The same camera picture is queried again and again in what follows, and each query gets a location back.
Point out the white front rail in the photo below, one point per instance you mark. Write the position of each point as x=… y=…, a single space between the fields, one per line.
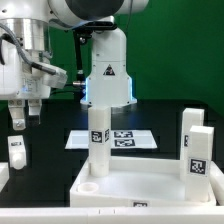
x=152 y=215

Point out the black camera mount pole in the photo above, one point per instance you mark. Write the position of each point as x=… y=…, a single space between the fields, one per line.
x=80 y=74

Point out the white left corner block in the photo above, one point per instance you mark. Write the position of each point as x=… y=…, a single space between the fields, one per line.
x=4 y=174

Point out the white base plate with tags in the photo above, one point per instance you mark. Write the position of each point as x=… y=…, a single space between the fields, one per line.
x=120 y=139

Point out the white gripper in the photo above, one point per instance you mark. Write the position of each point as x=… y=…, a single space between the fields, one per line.
x=17 y=81

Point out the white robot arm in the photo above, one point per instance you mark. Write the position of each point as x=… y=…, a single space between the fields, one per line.
x=26 y=24

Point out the black camera on mount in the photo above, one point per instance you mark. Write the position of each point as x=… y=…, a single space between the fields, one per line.
x=104 y=24

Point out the white right corner rail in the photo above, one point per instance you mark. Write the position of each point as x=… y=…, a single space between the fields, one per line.
x=217 y=182

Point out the white desk top panel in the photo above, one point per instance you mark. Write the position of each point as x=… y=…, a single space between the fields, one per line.
x=133 y=182

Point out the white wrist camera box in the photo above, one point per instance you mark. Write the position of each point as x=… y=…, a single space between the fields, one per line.
x=53 y=76

